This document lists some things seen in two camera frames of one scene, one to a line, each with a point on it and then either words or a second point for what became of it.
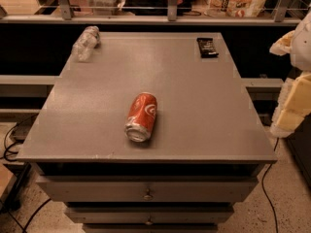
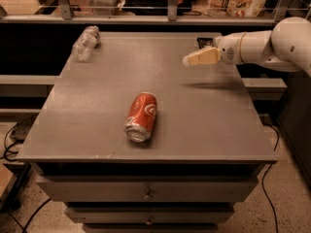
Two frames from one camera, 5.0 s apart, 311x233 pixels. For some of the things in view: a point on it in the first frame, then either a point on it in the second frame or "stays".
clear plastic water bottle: x=84 y=47 stays
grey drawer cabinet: x=150 y=133 stays
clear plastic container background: x=105 y=0 stays
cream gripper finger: x=293 y=105 to x=227 y=48
